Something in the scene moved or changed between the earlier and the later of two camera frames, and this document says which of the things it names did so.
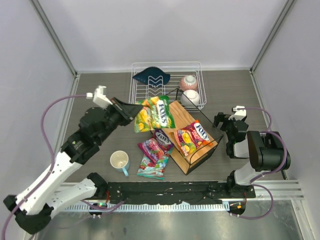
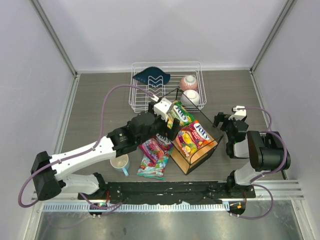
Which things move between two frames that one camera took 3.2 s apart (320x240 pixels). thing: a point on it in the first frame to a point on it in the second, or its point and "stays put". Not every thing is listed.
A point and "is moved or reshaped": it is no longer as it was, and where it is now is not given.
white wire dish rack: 179,81 stays put
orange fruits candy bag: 190,138 stays put
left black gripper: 121,110 to 164,122
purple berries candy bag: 157,146 stays put
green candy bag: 156,113 is moved or reshaped
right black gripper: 227,124 stays put
